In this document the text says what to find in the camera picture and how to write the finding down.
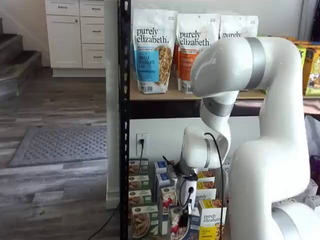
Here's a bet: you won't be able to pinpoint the yellow Bobo's snack box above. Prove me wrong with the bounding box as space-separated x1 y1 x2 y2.
302 43 320 96

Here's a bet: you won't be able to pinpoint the white wall outlet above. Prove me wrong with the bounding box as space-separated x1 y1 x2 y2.
136 132 149 158

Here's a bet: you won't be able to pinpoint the black metal shelf rack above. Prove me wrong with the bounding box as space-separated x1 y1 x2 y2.
118 0 320 240

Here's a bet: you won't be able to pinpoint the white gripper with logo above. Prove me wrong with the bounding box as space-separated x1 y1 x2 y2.
175 174 199 226

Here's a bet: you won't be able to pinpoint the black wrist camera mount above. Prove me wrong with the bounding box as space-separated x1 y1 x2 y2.
161 155 181 177

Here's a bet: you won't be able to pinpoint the grey wooden stairs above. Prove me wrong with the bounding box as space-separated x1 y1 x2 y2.
0 17 43 101

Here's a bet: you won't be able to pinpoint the black floor cable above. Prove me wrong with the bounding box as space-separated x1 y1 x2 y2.
87 199 121 240

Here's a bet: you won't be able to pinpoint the orange label granola bag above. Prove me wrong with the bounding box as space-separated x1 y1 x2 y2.
176 12 221 95

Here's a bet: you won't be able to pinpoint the purple bag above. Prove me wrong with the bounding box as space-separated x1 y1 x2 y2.
309 154 320 181

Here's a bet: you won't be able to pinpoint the red label granola bag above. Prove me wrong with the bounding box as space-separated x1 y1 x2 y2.
219 14 260 40

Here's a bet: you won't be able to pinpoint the white drawer cabinet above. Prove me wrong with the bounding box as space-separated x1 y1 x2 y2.
44 0 106 78

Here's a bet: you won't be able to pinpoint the wooden shelf board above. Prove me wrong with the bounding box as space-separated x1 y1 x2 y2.
129 74 320 102

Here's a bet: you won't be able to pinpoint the green Bobo's snack box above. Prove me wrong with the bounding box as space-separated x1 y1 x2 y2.
296 41 308 76

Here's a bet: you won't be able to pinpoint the white patterned pantry box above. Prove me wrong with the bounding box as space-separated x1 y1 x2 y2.
308 178 320 198
222 154 232 176
303 194 317 212

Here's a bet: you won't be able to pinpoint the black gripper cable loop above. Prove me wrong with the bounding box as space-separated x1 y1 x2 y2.
179 174 198 208

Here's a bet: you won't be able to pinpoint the long black arm cable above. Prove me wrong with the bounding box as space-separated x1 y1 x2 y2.
203 132 226 208

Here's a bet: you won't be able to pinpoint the black plug with cable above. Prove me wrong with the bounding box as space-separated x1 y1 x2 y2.
138 138 146 161

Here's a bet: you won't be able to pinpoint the yellow purely elizabeth box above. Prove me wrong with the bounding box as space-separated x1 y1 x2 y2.
197 170 215 180
196 180 216 190
198 199 228 240
195 187 217 202

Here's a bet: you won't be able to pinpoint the blue label granola bag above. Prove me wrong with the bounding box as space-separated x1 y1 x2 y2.
132 9 179 95

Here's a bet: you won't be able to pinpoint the green apple cinnamon oatmeal box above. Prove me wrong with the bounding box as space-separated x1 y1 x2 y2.
128 174 150 191
128 158 150 176
131 204 160 239
128 189 153 207

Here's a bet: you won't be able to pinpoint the white plastic bag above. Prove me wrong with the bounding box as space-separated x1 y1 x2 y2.
303 114 320 161

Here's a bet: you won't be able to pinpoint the grey curtain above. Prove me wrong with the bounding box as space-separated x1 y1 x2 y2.
298 0 320 43

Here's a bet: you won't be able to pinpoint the grey floor mat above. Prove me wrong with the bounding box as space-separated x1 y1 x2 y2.
6 125 109 168

